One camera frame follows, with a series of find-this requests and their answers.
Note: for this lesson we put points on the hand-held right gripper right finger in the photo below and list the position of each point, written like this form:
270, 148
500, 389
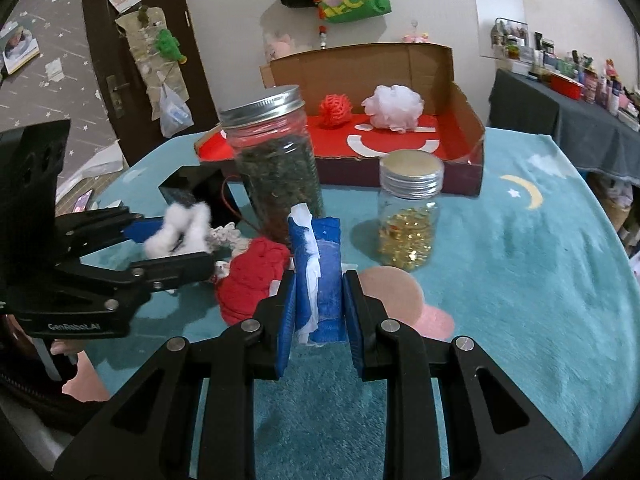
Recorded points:
352, 320

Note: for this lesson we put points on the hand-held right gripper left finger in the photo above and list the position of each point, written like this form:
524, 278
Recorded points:
287, 310

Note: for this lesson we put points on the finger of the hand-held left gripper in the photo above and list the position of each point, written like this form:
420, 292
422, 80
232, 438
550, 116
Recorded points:
175, 267
137, 230

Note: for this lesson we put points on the white cotton ball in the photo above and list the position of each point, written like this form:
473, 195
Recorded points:
175, 225

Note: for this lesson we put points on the blue tissue packet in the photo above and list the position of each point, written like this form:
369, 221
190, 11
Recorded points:
327, 280

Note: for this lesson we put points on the pink round pad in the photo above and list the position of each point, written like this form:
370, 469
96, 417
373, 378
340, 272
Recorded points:
395, 292

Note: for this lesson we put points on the red knitted cloth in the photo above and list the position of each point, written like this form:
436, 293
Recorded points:
245, 280

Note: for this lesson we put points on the red mesh ball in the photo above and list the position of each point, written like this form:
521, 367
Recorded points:
336, 111

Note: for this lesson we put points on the white bath loofah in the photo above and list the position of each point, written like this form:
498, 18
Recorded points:
392, 107

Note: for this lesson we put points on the cardboard box with red inside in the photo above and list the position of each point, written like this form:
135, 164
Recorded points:
310, 70

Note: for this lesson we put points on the person's left hand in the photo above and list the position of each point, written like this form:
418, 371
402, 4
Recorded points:
64, 349

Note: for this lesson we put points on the smartphone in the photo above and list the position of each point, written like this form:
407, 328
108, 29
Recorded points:
82, 201

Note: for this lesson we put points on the colourful box with black lid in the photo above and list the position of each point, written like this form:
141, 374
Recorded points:
187, 182

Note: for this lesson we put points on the small glass jar yellow capsules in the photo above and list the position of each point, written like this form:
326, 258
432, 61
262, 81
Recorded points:
410, 220

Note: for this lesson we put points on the clear plastic bag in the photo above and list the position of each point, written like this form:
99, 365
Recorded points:
175, 112

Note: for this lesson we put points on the large glass jar of tea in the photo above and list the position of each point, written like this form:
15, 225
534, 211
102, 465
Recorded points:
275, 170

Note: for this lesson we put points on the photo book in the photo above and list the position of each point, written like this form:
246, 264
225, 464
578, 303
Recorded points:
17, 45

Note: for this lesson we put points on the beige hanging fabric organizer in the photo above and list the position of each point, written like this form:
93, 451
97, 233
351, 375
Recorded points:
145, 70

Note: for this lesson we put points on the brown door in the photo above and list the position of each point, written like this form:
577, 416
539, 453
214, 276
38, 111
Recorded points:
100, 25

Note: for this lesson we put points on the green plush toy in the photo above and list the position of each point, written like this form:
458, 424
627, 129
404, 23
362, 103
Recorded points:
170, 45

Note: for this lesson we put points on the table with grey cloth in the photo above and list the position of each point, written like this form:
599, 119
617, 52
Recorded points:
530, 110

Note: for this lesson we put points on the pink plush toy with antlers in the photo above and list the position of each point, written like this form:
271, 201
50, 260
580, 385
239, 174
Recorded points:
416, 38

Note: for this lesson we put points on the red basin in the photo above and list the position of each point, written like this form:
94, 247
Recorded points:
567, 86

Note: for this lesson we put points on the row of cosmetic bottles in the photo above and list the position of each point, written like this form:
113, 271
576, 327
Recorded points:
595, 80

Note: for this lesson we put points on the pink plush toy on wall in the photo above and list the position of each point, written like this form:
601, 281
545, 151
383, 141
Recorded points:
279, 46

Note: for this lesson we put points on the wall mirror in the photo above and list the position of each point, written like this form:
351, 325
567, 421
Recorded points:
500, 5

